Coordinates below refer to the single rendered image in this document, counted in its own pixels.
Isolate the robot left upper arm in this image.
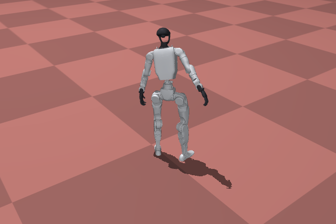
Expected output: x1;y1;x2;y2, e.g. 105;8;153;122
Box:
143;51;153;76

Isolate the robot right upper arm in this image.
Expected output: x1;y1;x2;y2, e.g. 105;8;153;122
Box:
174;48;191;74

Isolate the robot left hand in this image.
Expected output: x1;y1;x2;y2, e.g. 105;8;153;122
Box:
139;88;146;105

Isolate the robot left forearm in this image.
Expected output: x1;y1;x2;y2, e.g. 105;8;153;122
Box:
139;70;148;91

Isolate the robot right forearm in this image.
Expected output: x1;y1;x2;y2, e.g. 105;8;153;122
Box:
189;65;203;90

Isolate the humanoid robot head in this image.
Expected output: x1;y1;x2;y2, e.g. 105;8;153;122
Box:
156;28;170;49

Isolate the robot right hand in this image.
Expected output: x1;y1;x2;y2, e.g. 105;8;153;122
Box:
197;85;208;106

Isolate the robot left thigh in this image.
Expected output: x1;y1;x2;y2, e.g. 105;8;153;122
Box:
151;90;163;129

